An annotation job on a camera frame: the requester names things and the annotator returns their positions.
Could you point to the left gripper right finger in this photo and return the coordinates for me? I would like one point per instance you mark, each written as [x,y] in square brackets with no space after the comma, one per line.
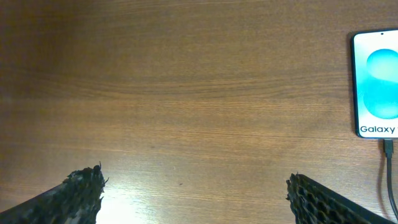
[313,203]

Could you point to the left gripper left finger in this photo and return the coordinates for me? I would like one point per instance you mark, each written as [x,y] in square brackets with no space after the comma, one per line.
[76,200]

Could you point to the blue Galaxy smartphone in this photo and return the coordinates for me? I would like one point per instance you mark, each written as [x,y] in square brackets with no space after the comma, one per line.
[374,69]

